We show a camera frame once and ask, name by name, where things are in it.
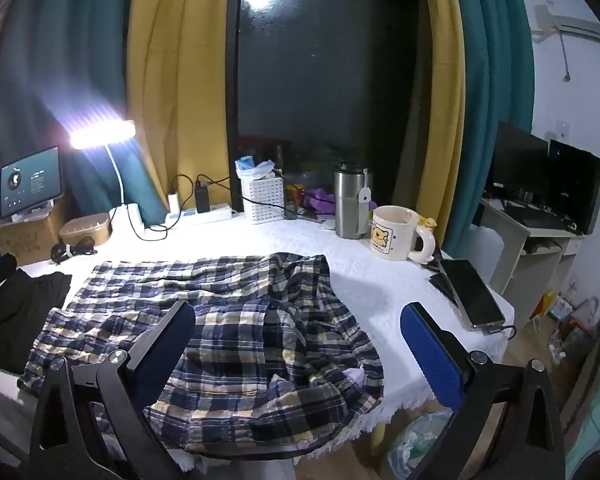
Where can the black power adapter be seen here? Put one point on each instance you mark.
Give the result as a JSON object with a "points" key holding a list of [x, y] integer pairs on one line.
{"points": [[203, 197]]}

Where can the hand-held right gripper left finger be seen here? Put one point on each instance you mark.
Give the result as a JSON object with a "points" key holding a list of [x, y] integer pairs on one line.
{"points": [[172, 340]]}

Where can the blue face mask pack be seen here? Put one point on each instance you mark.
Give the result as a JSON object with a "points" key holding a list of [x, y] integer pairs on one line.
{"points": [[252, 167]]}

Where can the white tablet stand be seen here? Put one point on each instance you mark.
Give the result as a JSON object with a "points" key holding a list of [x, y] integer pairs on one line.
{"points": [[30, 214]]}

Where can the white tea tag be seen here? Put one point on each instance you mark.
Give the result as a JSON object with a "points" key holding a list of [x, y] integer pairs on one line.
{"points": [[364, 195]]}

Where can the plaid pants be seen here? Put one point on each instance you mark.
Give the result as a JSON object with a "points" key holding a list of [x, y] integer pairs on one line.
{"points": [[260, 330]]}

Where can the yellow curtain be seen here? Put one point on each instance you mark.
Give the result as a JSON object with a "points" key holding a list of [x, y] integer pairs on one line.
{"points": [[440, 85], [180, 60]]}

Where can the tablet with dark screen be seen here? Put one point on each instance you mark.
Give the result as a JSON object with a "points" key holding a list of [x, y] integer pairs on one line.
{"points": [[30, 180]]}

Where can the cardboard box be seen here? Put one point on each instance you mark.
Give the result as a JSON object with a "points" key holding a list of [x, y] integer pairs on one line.
{"points": [[25, 240]]}

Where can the white desk lamp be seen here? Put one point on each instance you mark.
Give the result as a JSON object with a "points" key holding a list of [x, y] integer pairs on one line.
{"points": [[102, 134]]}

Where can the purple item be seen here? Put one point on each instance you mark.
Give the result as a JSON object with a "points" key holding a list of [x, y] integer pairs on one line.
{"points": [[320, 199]]}

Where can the steel tumbler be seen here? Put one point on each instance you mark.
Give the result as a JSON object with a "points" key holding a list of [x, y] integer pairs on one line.
{"points": [[347, 205]]}

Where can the grey computer desk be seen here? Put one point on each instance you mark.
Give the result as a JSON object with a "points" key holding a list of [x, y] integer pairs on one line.
{"points": [[510, 240]]}

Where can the black cloth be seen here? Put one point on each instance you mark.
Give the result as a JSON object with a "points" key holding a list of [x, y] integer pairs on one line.
{"points": [[15, 310]]}

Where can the black monitor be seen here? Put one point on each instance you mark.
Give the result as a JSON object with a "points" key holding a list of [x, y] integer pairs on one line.
{"points": [[575, 185], [517, 160]]}

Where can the plastic bag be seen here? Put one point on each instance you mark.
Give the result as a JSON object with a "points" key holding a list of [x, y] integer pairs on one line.
{"points": [[420, 440]]}

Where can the white charger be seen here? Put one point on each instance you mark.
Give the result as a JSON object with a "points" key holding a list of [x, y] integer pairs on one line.
{"points": [[174, 202]]}

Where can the white power strip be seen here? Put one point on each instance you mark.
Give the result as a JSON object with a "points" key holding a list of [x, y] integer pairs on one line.
{"points": [[205, 216]]}

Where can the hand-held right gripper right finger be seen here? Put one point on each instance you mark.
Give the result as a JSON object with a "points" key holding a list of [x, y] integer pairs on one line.
{"points": [[430, 355]]}

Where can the brown lidded container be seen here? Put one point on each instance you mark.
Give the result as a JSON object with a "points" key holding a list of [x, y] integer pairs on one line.
{"points": [[85, 230]]}

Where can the teal curtain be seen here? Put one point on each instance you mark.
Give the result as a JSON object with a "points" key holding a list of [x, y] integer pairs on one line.
{"points": [[70, 35], [495, 60]]}

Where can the light green cloth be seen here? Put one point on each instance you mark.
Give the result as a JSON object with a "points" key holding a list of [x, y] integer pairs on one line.
{"points": [[595, 420]]}

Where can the white textured tablecloth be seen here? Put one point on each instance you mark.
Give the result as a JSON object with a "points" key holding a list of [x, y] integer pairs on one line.
{"points": [[380, 300]]}

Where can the white slatted basket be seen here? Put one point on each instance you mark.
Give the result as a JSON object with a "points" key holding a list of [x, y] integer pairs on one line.
{"points": [[262, 200]]}

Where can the white air conditioner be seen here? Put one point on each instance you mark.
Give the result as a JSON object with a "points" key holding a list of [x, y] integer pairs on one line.
{"points": [[580, 22]]}

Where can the large smartphone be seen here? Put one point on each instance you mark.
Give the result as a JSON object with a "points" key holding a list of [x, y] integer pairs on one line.
{"points": [[472, 292]]}

